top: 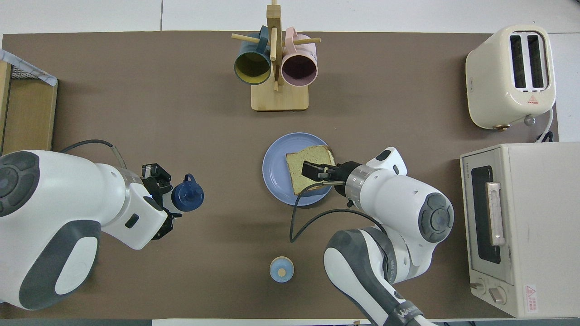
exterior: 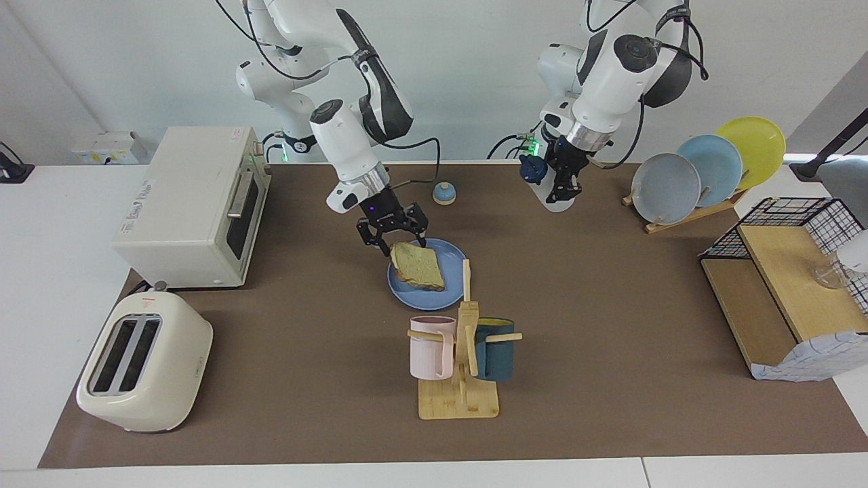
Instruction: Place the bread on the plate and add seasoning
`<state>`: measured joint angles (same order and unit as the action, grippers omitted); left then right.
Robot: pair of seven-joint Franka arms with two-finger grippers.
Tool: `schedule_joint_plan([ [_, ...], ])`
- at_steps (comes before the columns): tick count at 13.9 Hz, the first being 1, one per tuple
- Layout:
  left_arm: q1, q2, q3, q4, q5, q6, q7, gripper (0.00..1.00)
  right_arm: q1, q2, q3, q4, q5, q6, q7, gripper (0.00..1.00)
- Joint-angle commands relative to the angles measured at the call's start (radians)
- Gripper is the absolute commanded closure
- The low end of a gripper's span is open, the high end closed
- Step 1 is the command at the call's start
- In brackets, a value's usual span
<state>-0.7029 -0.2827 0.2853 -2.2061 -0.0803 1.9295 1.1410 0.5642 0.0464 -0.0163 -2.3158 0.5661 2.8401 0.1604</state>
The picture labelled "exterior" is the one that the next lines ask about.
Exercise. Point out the translucent white cup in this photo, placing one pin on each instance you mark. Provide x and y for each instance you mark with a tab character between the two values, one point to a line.
853	254

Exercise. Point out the dark teal mug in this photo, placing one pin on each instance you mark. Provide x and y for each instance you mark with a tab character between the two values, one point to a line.
498	359

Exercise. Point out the light blue plate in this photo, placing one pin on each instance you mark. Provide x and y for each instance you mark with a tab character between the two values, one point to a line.
719	166

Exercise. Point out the cream toaster oven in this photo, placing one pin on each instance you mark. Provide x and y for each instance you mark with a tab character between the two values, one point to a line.
190	203

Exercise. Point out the grey rounded cover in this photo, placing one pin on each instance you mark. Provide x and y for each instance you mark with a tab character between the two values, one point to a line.
851	183

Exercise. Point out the white checkered cloth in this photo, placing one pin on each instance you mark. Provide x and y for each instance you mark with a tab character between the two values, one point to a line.
814	356

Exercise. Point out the slice of toast bread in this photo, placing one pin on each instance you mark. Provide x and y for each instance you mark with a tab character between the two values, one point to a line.
419	268

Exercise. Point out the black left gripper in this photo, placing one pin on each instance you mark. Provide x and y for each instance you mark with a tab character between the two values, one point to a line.
566	159

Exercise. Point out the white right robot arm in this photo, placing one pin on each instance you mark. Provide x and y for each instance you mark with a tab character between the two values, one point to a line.
346	142

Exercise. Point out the clear drinking glass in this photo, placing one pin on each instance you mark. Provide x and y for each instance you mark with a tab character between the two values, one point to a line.
829	276

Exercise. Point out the wooden mug tree stand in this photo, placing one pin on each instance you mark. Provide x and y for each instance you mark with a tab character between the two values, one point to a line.
458	403

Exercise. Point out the pink ribbed mug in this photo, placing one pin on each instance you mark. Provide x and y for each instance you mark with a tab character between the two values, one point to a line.
427	352

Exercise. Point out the squeeze bottle with blue cap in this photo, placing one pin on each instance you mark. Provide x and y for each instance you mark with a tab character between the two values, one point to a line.
532	169

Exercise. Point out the black clamp mount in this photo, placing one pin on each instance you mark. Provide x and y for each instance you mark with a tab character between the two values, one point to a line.
13	173

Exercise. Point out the brown table mat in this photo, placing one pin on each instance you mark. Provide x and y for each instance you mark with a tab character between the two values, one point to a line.
305	379

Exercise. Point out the wooden plate rack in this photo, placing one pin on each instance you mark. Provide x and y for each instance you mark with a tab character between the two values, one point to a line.
705	211

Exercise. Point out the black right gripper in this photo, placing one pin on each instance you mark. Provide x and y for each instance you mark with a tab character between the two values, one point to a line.
386	215

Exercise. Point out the cream two-slot toaster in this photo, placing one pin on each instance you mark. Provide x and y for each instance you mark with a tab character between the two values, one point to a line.
156	379

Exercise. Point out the periwinkle blue flat plate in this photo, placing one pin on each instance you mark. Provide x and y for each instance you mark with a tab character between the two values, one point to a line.
451	271

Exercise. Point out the yellow plate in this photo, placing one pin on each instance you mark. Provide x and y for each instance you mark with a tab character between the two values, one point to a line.
756	146

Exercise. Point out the white power strip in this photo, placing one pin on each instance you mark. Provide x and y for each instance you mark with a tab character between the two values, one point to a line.
108	149

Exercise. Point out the grey plate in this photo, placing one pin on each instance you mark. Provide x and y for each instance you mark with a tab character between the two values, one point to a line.
668	190

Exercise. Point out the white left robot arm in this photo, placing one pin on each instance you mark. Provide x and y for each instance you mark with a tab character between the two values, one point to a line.
610	74

